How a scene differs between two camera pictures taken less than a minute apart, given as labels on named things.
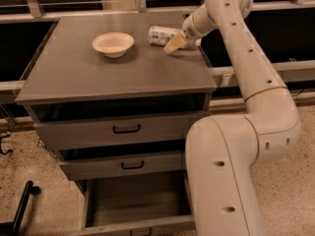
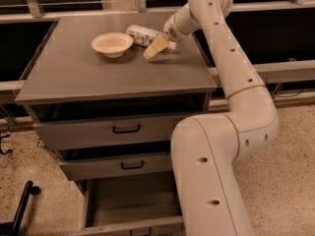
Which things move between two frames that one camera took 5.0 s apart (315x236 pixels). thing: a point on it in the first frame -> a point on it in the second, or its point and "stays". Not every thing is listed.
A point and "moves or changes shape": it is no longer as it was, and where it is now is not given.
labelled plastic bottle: x=161 y=35 moves or changes shape
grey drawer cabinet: x=112 y=104 stays
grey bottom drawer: x=152 y=204 stays
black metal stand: x=11 y=228 stays
